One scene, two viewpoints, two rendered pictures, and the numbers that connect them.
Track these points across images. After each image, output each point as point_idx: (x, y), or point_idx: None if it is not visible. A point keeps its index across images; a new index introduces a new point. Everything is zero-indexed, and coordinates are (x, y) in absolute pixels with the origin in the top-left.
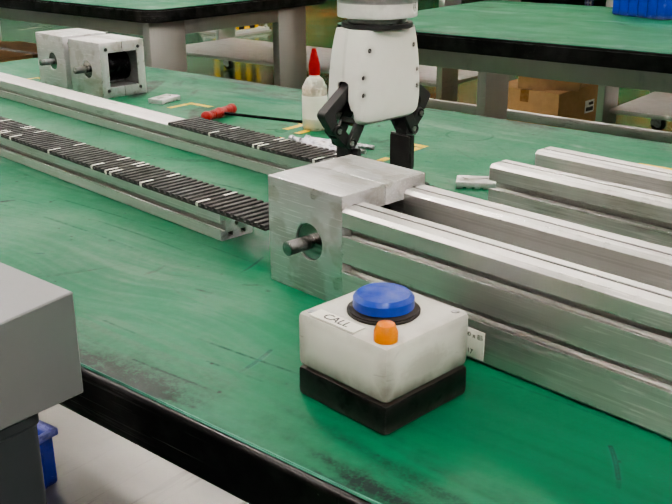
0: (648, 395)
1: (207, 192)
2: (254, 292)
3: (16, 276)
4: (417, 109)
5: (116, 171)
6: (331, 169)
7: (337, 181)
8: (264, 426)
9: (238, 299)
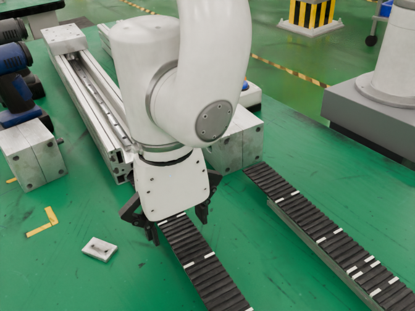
0: None
1: (293, 203)
2: (269, 152)
3: (344, 95)
4: (134, 213)
5: (368, 257)
6: (234, 124)
7: (236, 113)
8: (271, 102)
9: (276, 149)
